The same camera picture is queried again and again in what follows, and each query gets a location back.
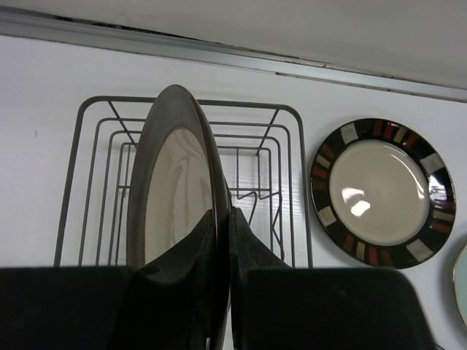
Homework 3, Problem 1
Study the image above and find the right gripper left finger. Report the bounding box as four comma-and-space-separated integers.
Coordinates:
109, 210, 215, 349

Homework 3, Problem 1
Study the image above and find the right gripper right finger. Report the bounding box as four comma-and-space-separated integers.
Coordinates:
228, 207, 291, 349

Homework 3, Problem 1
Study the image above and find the brown rimmed cream plate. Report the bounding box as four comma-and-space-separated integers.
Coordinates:
126, 84, 233, 314

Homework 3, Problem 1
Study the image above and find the black striped rim plate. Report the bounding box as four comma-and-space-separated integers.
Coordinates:
310, 118, 456, 269

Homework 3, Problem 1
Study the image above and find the teal flower plate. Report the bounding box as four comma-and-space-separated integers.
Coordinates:
452, 243, 466, 327

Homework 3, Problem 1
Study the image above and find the grey wire dish rack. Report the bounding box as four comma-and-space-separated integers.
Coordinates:
53, 96, 313, 267

